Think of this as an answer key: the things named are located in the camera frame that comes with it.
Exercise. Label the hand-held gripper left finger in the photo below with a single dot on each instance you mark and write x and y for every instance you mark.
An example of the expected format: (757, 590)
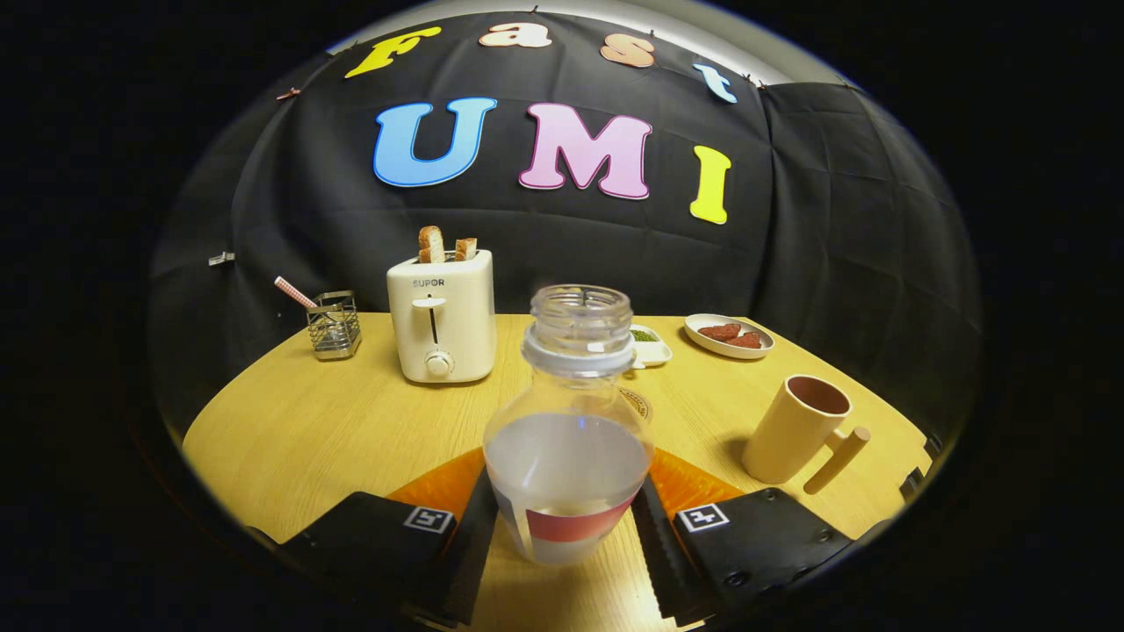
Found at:
(470, 562)

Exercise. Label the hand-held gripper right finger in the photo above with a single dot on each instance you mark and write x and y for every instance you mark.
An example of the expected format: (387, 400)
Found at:
(663, 562)

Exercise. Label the clear juice bottle red label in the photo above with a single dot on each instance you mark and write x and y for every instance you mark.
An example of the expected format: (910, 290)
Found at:
(571, 456)

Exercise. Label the round cork coaster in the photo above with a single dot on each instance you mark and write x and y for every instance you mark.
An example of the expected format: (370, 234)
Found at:
(639, 405)

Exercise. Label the wooden table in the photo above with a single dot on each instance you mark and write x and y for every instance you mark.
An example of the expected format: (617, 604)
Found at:
(307, 439)

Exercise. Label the small white dish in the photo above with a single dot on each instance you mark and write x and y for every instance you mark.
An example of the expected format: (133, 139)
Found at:
(654, 354)

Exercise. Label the white oval plate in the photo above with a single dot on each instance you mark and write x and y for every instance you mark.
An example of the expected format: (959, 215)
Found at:
(702, 344)

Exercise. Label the red sausage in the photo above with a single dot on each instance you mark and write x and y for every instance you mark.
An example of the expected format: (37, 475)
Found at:
(746, 341)
(720, 332)

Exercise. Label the cream toaster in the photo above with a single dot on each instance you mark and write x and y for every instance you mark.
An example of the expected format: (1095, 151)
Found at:
(457, 316)

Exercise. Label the toast slice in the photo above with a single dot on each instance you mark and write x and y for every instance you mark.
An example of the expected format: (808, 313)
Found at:
(431, 244)
(466, 249)

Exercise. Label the pink striped straw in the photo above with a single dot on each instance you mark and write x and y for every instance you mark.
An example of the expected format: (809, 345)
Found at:
(294, 292)

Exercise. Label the black backdrop cloth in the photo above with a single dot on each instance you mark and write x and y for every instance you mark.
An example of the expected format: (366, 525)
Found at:
(790, 219)

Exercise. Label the silver metal clip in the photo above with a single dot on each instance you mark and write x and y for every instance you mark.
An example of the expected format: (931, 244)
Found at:
(221, 259)

